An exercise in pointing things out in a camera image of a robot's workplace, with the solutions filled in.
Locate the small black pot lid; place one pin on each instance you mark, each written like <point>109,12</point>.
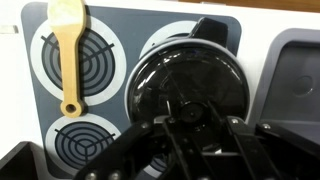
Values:
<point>186,76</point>

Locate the grey toy sink basin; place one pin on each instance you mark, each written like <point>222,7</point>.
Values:
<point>293,86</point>

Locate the toy kitchen play set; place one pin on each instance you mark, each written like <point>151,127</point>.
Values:
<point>13,83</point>

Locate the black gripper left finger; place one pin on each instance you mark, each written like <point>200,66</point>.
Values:
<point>126,150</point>

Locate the small grey toy pot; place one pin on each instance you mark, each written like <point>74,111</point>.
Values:
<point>210,30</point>

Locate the grey toy stovetop panel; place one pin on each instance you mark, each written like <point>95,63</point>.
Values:
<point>133,36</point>

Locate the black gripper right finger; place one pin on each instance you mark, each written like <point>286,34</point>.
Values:
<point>266,153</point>

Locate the light wooden toy spatula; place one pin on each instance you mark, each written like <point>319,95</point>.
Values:
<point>68,66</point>

